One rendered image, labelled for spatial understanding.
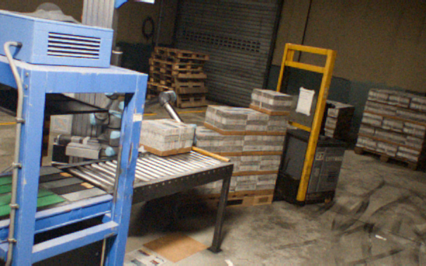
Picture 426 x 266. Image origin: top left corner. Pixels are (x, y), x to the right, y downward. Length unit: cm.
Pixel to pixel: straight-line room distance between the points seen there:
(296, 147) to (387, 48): 553
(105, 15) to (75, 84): 190
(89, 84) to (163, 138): 149
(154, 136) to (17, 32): 166
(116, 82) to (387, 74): 882
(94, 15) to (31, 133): 209
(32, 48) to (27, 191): 64
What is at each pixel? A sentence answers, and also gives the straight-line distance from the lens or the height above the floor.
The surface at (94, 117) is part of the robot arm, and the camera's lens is 379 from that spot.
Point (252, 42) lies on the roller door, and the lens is 1201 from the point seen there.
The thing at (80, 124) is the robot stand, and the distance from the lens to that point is 412.
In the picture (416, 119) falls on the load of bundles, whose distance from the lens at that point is 885.
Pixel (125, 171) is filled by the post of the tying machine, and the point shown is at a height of 101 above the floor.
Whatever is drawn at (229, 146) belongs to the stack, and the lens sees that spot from 468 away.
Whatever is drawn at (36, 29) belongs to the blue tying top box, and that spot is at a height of 170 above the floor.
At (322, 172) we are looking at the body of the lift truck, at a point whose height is 42.
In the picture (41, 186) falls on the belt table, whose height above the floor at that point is 80.
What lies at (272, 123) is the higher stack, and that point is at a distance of 496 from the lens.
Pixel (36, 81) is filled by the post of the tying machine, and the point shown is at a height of 150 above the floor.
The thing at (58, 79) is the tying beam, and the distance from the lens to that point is 208.
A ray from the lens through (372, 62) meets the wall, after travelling 1076.
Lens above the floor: 181
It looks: 13 degrees down
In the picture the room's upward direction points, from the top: 9 degrees clockwise
